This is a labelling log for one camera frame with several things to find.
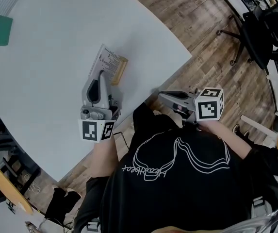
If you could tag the black shoe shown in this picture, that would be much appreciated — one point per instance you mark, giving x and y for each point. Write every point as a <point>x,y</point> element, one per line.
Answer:
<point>236,128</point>
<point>246,133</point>

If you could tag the person's left forearm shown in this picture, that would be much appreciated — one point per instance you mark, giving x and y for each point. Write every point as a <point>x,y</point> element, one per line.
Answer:
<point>106,154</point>

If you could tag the white frame furniture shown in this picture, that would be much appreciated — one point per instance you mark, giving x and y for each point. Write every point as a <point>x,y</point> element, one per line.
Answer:
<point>262,127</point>

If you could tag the round wooden side table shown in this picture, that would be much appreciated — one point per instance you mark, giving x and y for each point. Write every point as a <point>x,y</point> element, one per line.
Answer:
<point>6,186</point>

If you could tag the person's black printed shirt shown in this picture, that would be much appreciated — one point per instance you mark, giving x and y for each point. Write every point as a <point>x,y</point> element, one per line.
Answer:
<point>177,190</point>

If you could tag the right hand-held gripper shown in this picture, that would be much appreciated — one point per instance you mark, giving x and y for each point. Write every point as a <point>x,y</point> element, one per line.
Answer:
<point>207,108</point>

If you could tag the black chair with dark cloth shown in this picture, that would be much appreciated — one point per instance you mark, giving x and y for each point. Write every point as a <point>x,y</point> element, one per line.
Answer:
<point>0,139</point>

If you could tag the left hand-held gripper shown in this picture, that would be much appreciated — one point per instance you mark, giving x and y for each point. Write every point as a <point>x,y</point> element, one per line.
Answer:
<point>97,130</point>

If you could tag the person's black trouser leg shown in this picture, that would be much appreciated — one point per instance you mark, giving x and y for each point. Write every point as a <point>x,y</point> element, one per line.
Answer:
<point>61,203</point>

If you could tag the wooden card holder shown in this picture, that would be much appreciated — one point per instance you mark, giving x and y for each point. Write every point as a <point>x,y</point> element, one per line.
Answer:
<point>119,70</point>

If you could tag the black office chair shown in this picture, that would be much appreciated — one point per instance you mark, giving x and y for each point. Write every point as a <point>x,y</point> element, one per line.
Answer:
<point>257,38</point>

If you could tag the person's right forearm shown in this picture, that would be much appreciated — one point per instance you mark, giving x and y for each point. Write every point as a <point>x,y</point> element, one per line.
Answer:
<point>226,137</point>

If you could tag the clear glasses rim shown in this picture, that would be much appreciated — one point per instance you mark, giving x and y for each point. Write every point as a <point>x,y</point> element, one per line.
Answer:
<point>262,222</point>

